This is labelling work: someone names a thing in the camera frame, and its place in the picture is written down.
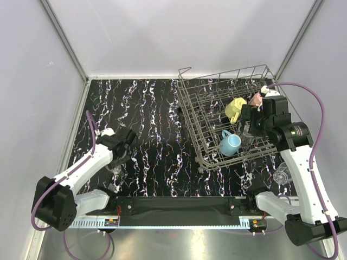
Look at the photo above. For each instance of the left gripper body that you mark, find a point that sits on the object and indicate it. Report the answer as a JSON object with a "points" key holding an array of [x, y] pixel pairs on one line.
{"points": [[119, 160]]}

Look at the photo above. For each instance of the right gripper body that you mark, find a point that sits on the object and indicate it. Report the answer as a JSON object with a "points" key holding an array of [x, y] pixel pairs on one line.
{"points": [[259, 124]]}

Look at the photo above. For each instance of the pink mug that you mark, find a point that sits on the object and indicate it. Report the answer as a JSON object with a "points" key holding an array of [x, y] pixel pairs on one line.
{"points": [[256, 100]]}

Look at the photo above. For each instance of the clear glass tumbler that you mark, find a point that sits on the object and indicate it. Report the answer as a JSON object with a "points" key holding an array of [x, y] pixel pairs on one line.
{"points": [[247, 139]]}

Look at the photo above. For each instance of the yellow mug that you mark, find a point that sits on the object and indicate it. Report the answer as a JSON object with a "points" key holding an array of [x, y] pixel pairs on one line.
{"points": [[233, 109]]}

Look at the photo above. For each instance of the blue mug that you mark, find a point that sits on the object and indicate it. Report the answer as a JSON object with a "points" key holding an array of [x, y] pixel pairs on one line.
{"points": [[229, 144]]}

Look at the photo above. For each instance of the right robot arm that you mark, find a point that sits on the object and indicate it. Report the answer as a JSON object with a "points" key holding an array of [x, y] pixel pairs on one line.
{"points": [[315, 218]]}

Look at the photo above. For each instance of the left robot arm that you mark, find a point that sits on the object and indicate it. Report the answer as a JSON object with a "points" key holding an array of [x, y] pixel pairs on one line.
{"points": [[57, 201]]}

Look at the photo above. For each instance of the clear glass left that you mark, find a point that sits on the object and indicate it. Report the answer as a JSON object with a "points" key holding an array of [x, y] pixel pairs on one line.
{"points": [[115, 170]]}

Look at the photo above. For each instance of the clear glass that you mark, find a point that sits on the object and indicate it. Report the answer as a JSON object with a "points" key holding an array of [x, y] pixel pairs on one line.
{"points": [[282, 175], [115, 170]]}

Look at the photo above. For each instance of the clear glass right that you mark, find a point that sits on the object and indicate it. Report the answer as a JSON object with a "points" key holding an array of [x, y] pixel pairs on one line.
{"points": [[282, 175]]}

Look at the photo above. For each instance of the black marbled mat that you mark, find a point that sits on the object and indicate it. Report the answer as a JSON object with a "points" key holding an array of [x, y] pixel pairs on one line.
{"points": [[162, 158]]}

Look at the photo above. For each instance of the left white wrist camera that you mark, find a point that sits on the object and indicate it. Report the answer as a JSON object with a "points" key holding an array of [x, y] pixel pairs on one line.
{"points": [[107, 131]]}

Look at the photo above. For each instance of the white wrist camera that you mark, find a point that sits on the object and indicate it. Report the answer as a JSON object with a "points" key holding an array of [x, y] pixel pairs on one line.
{"points": [[266, 92], [107, 131]]}

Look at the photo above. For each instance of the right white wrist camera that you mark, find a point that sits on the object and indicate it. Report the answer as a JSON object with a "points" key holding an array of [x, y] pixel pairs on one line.
{"points": [[266, 92]]}

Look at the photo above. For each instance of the grey wire dish rack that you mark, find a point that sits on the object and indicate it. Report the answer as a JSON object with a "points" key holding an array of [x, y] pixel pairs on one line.
{"points": [[203, 100]]}

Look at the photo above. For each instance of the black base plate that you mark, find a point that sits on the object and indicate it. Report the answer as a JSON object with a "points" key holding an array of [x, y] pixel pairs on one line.
{"points": [[233, 206]]}

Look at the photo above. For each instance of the aluminium rail front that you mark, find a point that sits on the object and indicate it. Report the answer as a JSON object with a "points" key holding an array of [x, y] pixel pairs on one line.
{"points": [[181, 223]]}

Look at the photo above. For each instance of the right aluminium corner post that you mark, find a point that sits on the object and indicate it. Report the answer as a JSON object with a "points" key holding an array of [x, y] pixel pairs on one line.
{"points": [[312, 13]]}

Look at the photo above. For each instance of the aluminium corner post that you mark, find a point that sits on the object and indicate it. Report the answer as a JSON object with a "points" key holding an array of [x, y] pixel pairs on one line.
{"points": [[312, 13], [47, 8]]}

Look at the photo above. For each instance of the left aluminium corner post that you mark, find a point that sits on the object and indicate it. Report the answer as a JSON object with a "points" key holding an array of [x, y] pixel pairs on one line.
{"points": [[47, 8]]}

